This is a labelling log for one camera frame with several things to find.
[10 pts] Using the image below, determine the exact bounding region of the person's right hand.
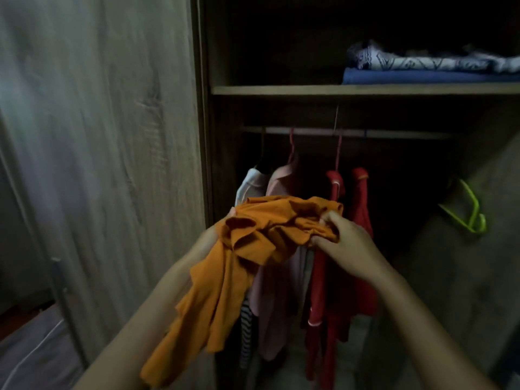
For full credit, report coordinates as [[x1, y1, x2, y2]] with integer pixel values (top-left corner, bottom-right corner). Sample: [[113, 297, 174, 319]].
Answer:
[[310, 210, 392, 285]]

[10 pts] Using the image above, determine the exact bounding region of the person's left hand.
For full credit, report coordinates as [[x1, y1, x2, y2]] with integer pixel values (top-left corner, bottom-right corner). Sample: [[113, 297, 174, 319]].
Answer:
[[191, 224, 225, 275]]

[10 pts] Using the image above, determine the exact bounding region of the orange shirt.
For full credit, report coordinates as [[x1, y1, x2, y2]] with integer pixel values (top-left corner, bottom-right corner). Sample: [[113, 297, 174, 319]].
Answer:
[[140, 195, 345, 389]]

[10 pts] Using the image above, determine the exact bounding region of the red polo shirt white trim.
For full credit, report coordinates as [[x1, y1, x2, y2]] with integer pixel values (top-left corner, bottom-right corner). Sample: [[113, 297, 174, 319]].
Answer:
[[304, 170, 347, 390]]

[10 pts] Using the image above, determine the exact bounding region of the green hanger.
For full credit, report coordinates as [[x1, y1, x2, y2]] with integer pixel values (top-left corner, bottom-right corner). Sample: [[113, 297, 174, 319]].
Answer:
[[437, 178, 488, 236]]

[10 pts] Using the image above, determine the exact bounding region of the wooden wardrobe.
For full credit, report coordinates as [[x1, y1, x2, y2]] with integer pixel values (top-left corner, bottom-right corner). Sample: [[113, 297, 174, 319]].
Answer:
[[0, 0, 520, 390]]

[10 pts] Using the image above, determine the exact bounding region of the metal recessed door handle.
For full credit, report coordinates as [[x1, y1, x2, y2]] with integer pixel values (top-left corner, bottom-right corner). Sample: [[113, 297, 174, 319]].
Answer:
[[49, 257, 69, 300]]

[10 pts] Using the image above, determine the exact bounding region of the person's left forearm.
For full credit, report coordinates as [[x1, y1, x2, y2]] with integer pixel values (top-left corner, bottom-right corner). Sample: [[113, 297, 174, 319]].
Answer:
[[73, 255, 204, 390]]

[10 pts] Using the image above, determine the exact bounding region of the white navy striped shirt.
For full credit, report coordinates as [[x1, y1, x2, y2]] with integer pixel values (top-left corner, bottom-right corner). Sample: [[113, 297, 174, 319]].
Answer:
[[234, 167, 272, 371]]

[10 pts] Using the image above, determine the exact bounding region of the pink shirt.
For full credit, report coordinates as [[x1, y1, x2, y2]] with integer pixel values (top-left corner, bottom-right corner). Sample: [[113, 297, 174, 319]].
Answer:
[[248, 164, 314, 363]]

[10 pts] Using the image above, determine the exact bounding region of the blue folded blanket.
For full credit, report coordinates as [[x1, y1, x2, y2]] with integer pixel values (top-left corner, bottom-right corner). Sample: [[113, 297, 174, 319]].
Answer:
[[342, 67, 520, 86]]

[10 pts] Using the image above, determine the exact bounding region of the white patterned blanket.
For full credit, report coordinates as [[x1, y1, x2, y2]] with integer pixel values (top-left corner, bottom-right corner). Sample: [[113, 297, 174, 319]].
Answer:
[[346, 39, 520, 74]]

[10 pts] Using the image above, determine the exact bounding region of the grey bedding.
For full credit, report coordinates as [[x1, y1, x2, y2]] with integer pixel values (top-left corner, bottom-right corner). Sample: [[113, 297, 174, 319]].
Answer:
[[0, 303, 85, 390]]

